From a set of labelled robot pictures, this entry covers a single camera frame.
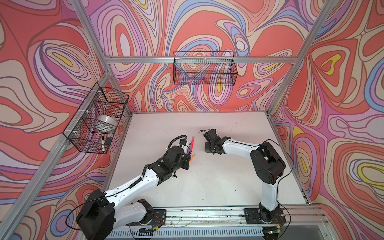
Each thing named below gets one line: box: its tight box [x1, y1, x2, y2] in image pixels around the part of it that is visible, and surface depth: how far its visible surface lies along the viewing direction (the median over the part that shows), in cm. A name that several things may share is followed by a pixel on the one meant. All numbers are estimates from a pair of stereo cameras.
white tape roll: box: [94, 115, 118, 133], surface depth 73 cm
